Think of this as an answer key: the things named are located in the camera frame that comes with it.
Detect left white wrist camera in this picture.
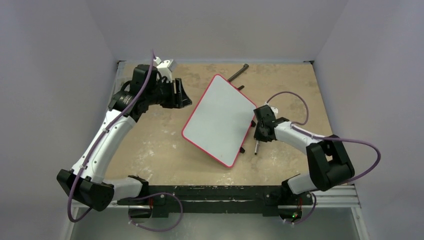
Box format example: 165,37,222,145
153,56,178,82

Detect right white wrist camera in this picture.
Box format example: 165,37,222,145
268,105,279,118

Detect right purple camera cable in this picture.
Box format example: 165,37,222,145
265,91,382,186

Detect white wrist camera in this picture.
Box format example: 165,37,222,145
153,56,178,82
268,105,279,118

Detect white whiteboard marker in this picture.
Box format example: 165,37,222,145
254,140,260,155

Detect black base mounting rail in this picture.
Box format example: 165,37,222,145
117,185,314,218

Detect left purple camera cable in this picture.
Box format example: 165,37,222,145
67,49,157,223

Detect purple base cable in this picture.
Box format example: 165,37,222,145
128,192,184,233
281,193,318,226

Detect aluminium frame rail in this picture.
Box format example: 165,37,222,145
67,185,362,210

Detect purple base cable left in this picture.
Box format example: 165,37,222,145
128,192,184,233

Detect clear plastic screw box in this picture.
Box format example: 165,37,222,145
111,77,132,98

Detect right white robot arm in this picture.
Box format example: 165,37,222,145
253,105,355,204

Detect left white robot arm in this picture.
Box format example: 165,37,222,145
56,64,192,212

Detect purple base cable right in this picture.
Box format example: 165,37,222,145
281,193,318,226

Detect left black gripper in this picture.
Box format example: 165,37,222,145
146,77,192,109

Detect black whiteboard stand bracket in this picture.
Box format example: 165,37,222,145
227,63,249,83

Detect red framed whiteboard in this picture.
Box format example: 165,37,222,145
181,74,257,168

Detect purple camera cable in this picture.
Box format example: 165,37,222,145
265,91,382,186
67,49,157,223

